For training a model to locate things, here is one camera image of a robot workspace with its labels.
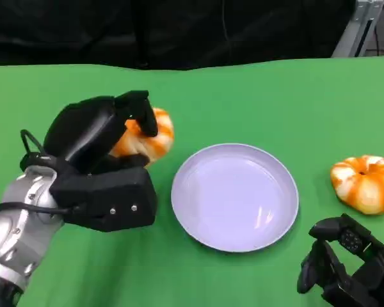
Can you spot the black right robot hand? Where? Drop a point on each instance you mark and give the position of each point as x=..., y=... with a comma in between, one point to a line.
x=368, y=281

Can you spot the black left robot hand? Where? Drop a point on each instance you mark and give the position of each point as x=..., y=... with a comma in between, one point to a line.
x=83, y=131

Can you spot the orange and white bread roll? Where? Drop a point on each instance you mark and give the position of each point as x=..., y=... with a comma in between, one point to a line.
x=368, y=188
x=162, y=137

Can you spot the black backdrop curtain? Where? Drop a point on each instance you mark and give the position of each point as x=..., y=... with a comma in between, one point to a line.
x=147, y=32

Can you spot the lilac plate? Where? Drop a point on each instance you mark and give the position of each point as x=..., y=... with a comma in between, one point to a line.
x=233, y=198

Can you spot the green table cloth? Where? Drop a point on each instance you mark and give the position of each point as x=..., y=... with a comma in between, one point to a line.
x=243, y=105

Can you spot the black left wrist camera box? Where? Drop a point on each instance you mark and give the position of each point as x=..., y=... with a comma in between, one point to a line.
x=115, y=195

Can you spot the grey metal frame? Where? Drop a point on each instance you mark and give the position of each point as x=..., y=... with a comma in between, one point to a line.
x=355, y=28

